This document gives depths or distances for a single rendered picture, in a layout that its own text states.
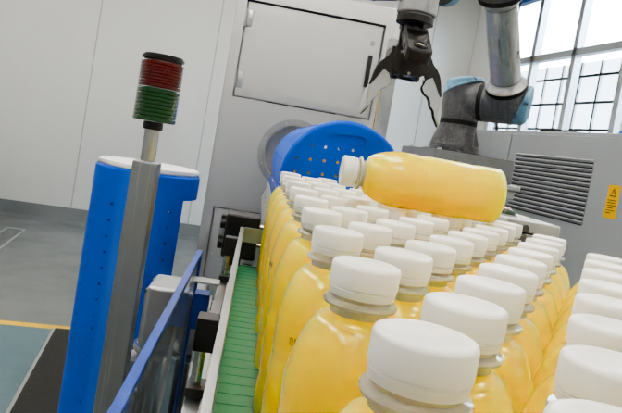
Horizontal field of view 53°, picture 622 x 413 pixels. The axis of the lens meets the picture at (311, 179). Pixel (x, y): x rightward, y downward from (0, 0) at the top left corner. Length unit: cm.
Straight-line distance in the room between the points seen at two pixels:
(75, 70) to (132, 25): 71
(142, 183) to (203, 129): 559
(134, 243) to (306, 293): 55
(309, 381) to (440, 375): 14
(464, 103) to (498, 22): 29
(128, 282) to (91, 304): 79
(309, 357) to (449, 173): 48
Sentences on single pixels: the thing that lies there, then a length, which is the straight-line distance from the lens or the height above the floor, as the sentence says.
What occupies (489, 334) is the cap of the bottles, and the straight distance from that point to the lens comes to 29.
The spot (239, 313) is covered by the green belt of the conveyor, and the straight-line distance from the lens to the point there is 96.
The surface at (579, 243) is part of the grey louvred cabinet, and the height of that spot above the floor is 94.
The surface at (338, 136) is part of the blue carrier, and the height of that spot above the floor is 119.
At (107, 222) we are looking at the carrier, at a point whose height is 88.
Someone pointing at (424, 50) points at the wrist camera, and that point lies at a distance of 112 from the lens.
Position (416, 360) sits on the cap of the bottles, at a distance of 22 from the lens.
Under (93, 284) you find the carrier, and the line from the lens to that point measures 176.
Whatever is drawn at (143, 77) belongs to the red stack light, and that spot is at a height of 122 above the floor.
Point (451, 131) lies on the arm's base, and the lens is 192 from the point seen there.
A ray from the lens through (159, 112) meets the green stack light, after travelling 95.
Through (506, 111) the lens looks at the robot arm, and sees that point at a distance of 190.
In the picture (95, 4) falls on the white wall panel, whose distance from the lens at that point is 666.
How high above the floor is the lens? 116
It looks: 3 degrees down
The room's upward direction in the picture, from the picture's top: 10 degrees clockwise
